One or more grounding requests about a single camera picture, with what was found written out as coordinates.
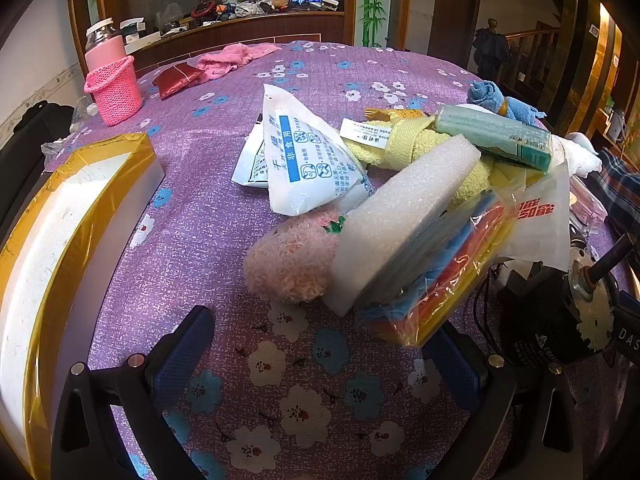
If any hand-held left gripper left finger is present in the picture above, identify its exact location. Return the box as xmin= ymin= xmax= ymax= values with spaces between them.
xmin=50 ymin=305 xmax=221 ymax=480

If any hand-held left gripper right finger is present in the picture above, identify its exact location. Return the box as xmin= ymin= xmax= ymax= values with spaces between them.
xmin=430 ymin=320 xmax=591 ymax=480

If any pack of coloured cloths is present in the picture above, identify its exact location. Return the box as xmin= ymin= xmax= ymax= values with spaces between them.
xmin=357 ymin=187 xmax=521 ymax=348

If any white bag red print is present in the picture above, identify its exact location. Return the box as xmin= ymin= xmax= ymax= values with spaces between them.
xmin=492 ymin=160 xmax=573 ymax=273

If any pink fluffy cloth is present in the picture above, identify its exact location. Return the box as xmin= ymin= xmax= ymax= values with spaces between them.
xmin=242 ymin=207 xmax=348 ymax=305

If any white sponge block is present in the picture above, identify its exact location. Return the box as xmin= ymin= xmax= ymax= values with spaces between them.
xmin=322 ymin=139 xmax=482 ymax=318

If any white foam box yellow tape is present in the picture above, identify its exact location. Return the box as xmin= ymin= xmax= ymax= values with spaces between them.
xmin=0 ymin=132 xmax=166 ymax=480

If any white cloth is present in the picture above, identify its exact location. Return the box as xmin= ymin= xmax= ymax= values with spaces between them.
xmin=550 ymin=131 xmax=603 ymax=179

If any yellow towel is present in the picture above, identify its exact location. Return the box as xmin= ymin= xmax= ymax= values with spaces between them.
xmin=345 ymin=116 xmax=546 ymax=206

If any white desiccant packet blue label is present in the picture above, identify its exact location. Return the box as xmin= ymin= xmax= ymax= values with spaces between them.
xmin=262 ymin=83 xmax=376 ymax=217

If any blue cloth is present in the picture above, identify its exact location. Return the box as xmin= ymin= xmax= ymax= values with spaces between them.
xmin=467 ymin=80 xmax=548 ymax=122

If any black motor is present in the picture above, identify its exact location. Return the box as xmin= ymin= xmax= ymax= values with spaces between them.
xmin=495 ymin=232 xmax=632 ymax=368

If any person's plaid shirt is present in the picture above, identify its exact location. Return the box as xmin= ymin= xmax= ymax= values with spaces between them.
xmin=597 ymin=147 xmax=640 ymax=233

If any purple floral tablecloth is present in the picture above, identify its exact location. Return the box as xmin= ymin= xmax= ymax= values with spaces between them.
xmin=40 ymin=40 xmax=640 ymax=480

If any small white packet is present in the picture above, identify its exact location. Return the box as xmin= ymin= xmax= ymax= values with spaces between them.
xmin=231 ymin=115 xmax=273 ymax=190

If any clear bag of bottles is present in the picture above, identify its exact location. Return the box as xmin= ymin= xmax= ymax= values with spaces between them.
xmin=70 ymin=97 xmax=100 ymax=133

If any pink knitted holder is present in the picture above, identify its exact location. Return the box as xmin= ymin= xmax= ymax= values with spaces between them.
xmin=83 ymin=55 xmax=143 ymax=127

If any black bag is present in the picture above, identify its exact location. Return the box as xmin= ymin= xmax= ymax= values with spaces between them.
xmin=0 ymin=101 xmax=76 ymax=231

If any red pouch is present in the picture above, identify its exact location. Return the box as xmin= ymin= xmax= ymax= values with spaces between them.
xmin=152 ymin=62 xmax=207 ymax=100

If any wooden stair railing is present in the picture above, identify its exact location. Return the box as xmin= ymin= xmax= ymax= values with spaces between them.
xmin=500 ymin=22 xmax=561 ymax=96

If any pink sleeved bottle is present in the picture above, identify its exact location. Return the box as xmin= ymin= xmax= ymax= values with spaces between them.
xmin=84 ymin=19 xmax=126 ymax=76

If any wooden counter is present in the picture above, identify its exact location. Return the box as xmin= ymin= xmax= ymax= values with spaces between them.
xmin=125 ymin=10 xmax=346 ymax=73

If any pile of counter clutter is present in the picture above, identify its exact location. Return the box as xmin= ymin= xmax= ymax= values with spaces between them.
xmin=120 ymin=0 xmax=346 ymax=43

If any wooden door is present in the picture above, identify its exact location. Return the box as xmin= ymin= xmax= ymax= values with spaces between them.
xmin=432 ymin=0 xmax=483 ymax=56

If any bamboo print panel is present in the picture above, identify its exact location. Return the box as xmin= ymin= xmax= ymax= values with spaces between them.
xmin=357 ymin=0 xmax=393 ymax=48

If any dark jacket on post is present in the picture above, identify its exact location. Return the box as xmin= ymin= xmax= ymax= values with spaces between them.
xmin=472 ymin=17 xmax=511 ymax=78

